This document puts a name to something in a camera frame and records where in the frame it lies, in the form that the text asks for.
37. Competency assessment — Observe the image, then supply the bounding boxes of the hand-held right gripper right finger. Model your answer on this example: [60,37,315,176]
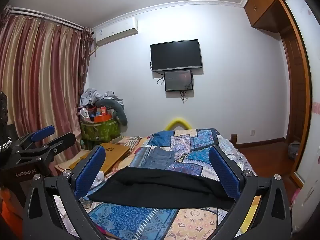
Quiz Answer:
[200,146,292,240]

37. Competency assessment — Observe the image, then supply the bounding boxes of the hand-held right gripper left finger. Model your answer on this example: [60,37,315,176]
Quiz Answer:
[23,145,110,240]

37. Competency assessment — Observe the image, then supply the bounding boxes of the green patterned storage bag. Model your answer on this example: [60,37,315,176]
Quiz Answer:
[80,119,121,149]

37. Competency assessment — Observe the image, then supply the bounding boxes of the wooden overhead cabinet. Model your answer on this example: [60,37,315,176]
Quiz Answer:
[244,0,293,33]

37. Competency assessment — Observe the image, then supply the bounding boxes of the blue denim jeans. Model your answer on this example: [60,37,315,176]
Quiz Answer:
[144,146,175,169]

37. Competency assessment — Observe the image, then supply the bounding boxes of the wooden lap desk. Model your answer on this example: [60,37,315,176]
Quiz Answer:
[69,143,130,174]

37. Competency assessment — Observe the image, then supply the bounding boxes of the small black wall monitor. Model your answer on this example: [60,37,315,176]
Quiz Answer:
[164,70,193,92]

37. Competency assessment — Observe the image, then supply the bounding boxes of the black monitor cables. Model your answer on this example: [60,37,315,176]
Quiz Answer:
[149,60,190,103]

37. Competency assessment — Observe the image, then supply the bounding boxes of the wooden door frame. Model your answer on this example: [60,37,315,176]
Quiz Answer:
[277,0,313,183]

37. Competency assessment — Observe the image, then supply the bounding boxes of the white cloth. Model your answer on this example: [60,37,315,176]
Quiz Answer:
[91,171,107,188]

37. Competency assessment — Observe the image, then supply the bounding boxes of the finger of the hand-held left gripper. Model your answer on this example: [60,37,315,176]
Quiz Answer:
[16,132,76,161]
[19,125,56,144]

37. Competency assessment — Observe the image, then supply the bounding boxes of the patchwork patterned blanket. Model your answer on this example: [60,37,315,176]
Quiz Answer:
[80,128,258,240]

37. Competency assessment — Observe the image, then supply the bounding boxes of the curtain rod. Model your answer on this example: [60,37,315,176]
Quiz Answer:
[4,5,93,34]

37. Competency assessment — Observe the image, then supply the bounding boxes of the black pants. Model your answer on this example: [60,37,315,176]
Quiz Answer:
[89,166,237,209]

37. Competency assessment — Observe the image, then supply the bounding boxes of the black wall television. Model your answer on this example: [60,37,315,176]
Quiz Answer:
[150,39,203,72]

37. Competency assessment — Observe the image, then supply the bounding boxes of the grey neck pillow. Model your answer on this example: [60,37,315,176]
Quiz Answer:
[96,99,128,126]

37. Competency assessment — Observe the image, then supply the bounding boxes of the striped bedsheet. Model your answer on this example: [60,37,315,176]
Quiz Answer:
[110,135,150,175]

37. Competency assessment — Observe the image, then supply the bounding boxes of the yellow foam tube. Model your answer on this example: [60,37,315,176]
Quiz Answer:
[164,118,192,131]

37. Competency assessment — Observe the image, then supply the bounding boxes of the orange box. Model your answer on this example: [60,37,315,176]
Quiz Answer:
[93,114,111,123]

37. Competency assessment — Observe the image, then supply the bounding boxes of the white air conditioner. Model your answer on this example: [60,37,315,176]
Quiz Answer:
[94,17,139,46]

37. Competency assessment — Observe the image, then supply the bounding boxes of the pink and beige striped curtain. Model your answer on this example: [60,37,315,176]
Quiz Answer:
[0,6,93,178]

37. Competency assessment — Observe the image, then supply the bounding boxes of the grey bag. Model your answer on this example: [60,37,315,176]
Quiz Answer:
[288,141,301,159]

